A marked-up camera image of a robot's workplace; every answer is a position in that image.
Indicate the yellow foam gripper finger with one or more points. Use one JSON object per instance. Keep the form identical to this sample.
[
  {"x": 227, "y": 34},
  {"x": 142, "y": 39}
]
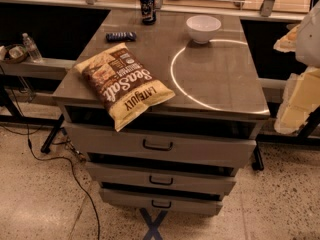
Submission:
[
  {"x": 301, "y": 97},
  {"x": 287, "y": 43}
]

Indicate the brown sea salt chip bag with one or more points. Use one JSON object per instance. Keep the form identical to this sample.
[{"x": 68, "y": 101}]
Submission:
[{"x": 124, "y": 86}]

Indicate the grey drawer cabinet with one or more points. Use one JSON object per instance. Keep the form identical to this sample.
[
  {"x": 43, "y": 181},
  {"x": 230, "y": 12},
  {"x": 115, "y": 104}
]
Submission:
[{"x": 217, "y": 91}]

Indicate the grey drawer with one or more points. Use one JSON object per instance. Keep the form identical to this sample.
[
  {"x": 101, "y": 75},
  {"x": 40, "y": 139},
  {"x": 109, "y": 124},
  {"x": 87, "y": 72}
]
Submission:
[
  {"x": 142, "y": 178},
  {"x": 125, "y": 198},
  {"x": 163, "y": 146}
]

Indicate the small round basket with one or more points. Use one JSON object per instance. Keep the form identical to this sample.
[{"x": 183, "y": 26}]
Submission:
[{"x": 13, "y": 54}]

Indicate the middle grey drawer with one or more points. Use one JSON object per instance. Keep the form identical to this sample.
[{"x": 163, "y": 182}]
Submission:
[{"x": 142, "y": 178}]

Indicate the grey side shelf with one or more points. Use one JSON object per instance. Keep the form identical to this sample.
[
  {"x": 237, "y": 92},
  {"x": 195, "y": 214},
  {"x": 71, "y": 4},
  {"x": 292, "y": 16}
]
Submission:
[{"x": 53, "y": 69}]

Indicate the white bowl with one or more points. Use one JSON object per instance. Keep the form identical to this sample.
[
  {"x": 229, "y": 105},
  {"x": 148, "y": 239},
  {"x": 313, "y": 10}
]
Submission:
[{"x": 202, "y": 28}]

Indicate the clear plastic water bottle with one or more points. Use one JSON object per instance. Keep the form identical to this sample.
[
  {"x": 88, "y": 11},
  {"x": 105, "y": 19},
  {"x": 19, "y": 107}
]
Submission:
[{"x": 32, "y": 48}]

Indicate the bottom grey drawer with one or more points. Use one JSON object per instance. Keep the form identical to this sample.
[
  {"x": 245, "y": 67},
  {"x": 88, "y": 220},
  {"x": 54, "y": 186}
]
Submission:
[{"x": 125, "y": 198}]

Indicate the top grey drawer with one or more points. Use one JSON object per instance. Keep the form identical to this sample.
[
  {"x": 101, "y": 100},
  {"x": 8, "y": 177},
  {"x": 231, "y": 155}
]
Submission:
[{"x": 163, "y": 146}]

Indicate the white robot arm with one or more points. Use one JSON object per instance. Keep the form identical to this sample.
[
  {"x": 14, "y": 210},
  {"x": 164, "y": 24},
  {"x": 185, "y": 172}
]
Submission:
[{"x": 308, "y": 39}]

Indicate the blue soda can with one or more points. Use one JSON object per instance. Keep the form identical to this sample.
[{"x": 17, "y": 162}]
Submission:
[{"x": 148, "y": 12}]

